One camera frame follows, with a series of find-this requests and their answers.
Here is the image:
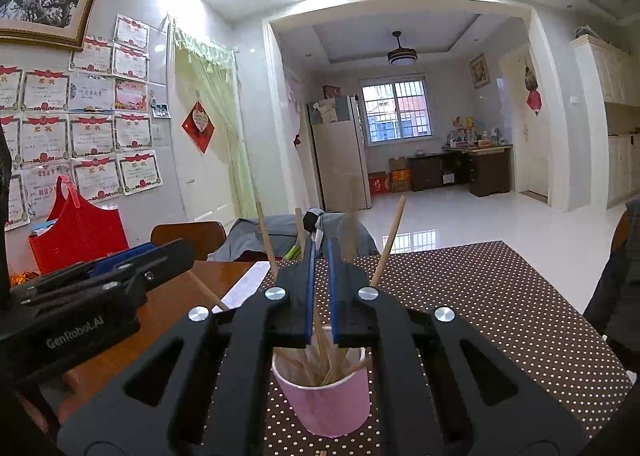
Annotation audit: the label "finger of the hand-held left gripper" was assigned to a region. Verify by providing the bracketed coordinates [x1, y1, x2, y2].
[10, 242, 156, 297]
[15, 239, 196, 309]

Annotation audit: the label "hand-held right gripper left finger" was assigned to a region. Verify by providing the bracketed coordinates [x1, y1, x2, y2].
[57, 236, 317, 447]

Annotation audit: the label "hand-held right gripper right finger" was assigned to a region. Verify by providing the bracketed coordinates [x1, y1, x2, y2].
[327, 236, 586, 447]

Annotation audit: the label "bunch of wooden chopsticks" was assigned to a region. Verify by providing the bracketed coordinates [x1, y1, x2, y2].
[187, 196, 407, 387]

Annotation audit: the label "pink cup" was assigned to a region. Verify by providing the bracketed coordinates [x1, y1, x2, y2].
[271, 326, 373, 438]

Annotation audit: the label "red bag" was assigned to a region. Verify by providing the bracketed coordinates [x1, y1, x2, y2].
[27, 176, 130, 274]

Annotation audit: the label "grey jacket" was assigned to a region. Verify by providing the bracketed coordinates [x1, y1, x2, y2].
[207, 208, 381, 264]

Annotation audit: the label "silver refrigerator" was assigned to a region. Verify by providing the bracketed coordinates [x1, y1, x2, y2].
[306, 95, 373, 213]

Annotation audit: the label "red diamond decoration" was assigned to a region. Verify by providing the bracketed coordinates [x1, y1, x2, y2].
[181, 102, 216, 154]

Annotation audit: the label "dark low cabinet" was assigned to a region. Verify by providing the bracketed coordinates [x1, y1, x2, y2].
[407, 155, 446, 192]

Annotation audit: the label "brown polka dot tablecloth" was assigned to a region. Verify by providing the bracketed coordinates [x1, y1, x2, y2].
[260, 240, 633, 456]

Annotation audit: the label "green curtain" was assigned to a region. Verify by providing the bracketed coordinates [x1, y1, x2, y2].
[172, 26, 256, 222]

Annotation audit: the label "barred window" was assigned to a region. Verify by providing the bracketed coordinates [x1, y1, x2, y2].
[359, 77, 433, 144]

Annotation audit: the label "dark wooden desk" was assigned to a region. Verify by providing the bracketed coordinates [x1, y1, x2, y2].
[441, 145, 513, 198]

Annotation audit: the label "assorted desk items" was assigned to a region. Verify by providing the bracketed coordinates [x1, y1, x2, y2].
[447, 116, 508, 149]

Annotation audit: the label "white door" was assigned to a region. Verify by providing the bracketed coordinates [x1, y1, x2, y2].
[519, 48, 551, 199]

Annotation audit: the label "ceiling fan lamp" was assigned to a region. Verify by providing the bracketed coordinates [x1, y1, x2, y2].
[386, 31, 418, 66]

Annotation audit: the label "red hanging ornament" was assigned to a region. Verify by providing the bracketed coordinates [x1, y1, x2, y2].
[524, 65, 543, 117]

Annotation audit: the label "dark jacket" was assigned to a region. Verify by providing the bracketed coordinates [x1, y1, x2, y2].
[582, 201, 640, 352]

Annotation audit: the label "white tall cabinet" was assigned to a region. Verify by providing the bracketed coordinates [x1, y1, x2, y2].
[572, 33, 640, 209]

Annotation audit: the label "wall of award certificates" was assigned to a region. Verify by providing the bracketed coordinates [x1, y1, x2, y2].
[0, 13, 163, 232]

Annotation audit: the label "framed wall picture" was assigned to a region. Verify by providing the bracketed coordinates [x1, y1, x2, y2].
[468, 53, 488, 89]

